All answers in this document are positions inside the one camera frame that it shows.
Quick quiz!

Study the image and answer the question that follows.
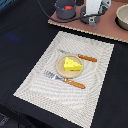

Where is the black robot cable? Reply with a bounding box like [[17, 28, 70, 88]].
[[36, 0, 88, 24]]

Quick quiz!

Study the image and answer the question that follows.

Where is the yellow toy cheese wedge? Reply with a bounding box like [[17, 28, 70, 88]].
[[64, 57, 82, 71]]

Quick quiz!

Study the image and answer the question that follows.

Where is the grey saucepan with handle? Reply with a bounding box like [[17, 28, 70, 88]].
[[80, 7, 100, 30]]

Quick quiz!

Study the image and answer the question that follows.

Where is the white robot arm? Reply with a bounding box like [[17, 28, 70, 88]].
[[86, 0, 111, 15]]

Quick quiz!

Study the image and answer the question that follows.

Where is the red toy tomato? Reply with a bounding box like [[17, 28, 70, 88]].
[[64, 6, 73, 10]]

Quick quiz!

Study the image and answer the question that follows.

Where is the brown toy stove board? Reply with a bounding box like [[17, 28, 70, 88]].
[[48, 0, 128, 43]]

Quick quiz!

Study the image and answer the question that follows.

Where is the knife with wooden handle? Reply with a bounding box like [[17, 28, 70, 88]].
[[44, 70, 85, 89]]

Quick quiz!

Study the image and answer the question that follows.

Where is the grey pot with handles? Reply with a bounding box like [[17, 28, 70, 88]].
[[55, 0, 76, 19]]

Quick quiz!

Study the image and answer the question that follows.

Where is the beige bowl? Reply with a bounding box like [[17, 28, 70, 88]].
[[116, 4, 128, 30]]

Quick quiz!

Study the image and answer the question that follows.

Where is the round wooden plate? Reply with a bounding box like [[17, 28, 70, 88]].
[[56, 55, 83, 78]]

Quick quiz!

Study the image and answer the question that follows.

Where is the beige woven placemat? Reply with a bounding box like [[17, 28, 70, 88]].
[[14, 31, 114, 128]]

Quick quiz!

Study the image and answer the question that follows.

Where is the fork with wooden handle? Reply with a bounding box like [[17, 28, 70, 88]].
[[58, 49, 97, 62]]

